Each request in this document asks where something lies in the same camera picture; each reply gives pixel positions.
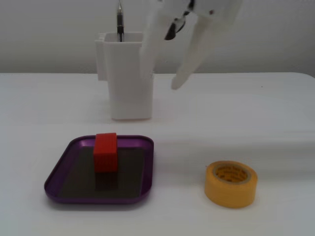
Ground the red cube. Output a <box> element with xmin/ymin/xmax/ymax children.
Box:
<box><xmin>93</xmin><ymin>133</ymin><xmax>118</xmax><ymax>173</ymax></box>

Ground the white gripper with motor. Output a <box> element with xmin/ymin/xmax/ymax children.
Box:
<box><xmin>139</xmin><ymin>0</ymin><xmax>245</xmax><ymax>90</ymax></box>

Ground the black cable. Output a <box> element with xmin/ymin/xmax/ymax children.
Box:
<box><xmin>164</xmin><ymin>0</ymin><xmax>195</xmax><ymax>41</ymax></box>

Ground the white plastic pen holder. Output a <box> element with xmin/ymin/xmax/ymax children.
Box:
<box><xmin>94</xmin><ymin>31</ymin><xmax>156</xmax><ymax>121</ymax></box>

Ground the purple metal tray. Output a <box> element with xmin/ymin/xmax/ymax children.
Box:
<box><xmin>44</xmin><ymin>135</ymin><xmax>155</xmax><ymax>205</ymax></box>

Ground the yellow tape roll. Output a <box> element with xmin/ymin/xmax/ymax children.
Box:
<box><xmin>204</xmin><ymin>160</ymin><xmax>258</xmax><ymax>209</ymax></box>

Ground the black pen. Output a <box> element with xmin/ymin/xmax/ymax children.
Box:
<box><xmin>116</xmin><ymin>0</ymin><xmax>125</xmax><ymax>42</ymax></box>

